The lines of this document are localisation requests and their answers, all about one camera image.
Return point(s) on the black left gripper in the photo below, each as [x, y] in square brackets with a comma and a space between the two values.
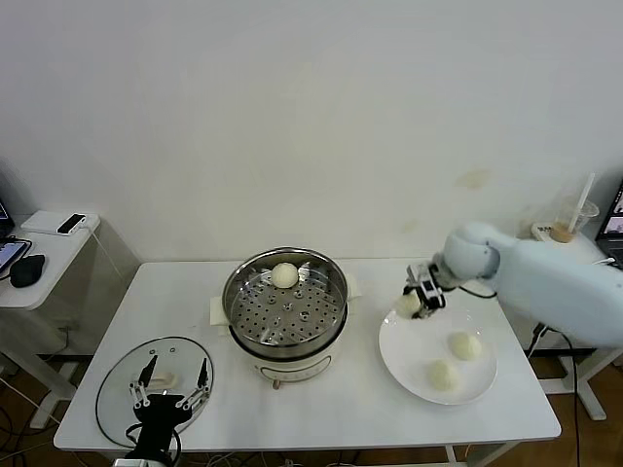
[163, 411]

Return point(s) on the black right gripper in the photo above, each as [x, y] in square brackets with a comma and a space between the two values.
[433, 275]

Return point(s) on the white steamed baozi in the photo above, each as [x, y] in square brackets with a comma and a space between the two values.
[283, 275]
[443, 374]
[465, 346]
[406, 305]

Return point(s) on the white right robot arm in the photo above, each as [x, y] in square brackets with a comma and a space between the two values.
[535, 272]

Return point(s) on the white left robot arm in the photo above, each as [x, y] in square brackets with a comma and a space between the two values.
[141, 462]

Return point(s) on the stainless steel steamer basket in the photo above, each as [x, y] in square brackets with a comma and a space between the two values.
[287, 316]

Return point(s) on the white round plate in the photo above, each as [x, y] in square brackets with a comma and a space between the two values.
[404, 370]

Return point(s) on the white electric cooking pot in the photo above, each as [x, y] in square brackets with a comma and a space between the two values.
[292, 370]

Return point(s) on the small white printed object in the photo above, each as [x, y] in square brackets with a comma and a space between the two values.
[541, 231]

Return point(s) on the clear plastic drink cup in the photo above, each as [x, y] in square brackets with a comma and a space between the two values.
[564, 233]

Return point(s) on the white side table with mouse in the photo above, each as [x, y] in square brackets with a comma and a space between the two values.
[63, 253]

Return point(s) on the black computer mouse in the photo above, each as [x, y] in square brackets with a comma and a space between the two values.
[28, 270]

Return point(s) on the smartphone with white case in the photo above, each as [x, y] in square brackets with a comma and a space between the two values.
[72, 224]

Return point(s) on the smartphone with lit screen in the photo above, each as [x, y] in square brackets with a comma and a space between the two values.
[12, 255]

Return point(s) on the laptop beside drink cup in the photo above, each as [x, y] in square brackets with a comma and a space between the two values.
[613, 224]

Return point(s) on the laptop beside black mouse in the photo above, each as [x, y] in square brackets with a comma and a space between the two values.
[4, 216]

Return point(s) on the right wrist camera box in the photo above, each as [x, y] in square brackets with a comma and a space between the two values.
[430, 292]

